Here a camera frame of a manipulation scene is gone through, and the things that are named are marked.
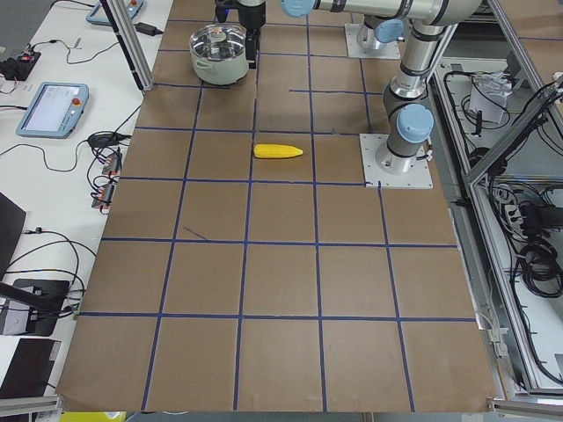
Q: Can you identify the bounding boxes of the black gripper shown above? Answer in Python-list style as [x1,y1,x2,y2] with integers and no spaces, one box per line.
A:
[236,0,266,69]

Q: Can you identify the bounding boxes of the glass pot lid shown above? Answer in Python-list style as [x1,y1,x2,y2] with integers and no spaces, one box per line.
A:
[189,24,245,62]

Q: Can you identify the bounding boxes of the yellow corn cob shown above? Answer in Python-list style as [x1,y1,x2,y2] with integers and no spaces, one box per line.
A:
[253,143,303,159]

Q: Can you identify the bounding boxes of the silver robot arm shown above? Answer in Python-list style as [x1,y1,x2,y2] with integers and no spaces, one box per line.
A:
[280,1,480,175]
[355,15,405,51]

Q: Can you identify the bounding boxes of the pale green cooking pot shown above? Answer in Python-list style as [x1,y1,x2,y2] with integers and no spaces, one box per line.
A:
[189,24,249,85]

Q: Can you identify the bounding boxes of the black power adapter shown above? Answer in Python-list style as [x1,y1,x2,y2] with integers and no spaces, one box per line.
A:
[135,22,164,36]

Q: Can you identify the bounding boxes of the blue teach pendant tablet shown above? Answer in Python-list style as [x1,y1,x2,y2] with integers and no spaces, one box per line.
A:
[16,82,90,139]

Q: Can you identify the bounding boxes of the white paper bag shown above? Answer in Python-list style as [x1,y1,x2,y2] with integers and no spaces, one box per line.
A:
[469,71,512,124]

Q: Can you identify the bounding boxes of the black box device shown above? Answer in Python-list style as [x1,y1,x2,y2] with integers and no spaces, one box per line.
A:
[1,338,61,399]

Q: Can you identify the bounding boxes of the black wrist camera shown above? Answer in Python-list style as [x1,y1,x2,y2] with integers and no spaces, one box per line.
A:
[215,0,230,23]

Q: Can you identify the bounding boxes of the aluminium frame post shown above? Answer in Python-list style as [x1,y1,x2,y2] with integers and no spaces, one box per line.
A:
[100,0,154,92]

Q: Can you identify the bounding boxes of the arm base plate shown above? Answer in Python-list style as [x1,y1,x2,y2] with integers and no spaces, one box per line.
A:
[359,134,434,190]
[345,21,404,60]

